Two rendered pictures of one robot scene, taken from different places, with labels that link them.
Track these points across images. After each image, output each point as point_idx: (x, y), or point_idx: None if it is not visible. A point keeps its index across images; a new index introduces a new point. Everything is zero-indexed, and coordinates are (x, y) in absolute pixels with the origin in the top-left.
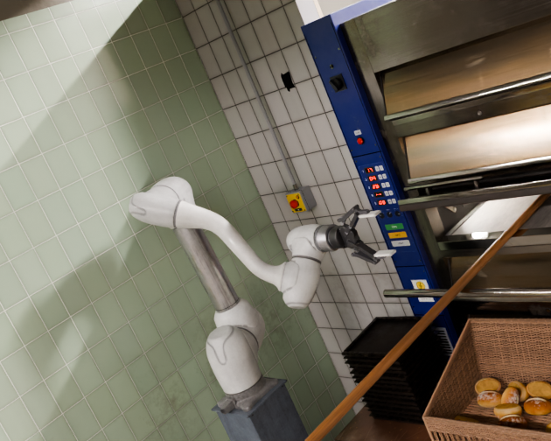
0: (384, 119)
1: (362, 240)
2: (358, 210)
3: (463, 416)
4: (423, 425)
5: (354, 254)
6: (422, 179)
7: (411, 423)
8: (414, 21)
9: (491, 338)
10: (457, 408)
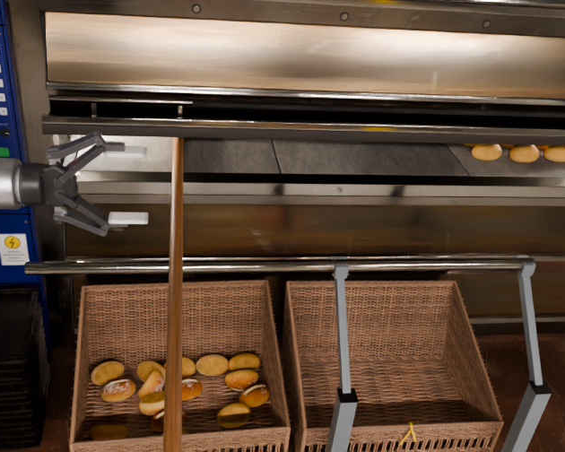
0: None
1: None
2: (103, 143)
3: (108, 426)
4: (30, 448)
5: (63, 216)
6: (76, 87)
7: (8, 450)
8: None
9: (112, 309)
10: (70, 410)
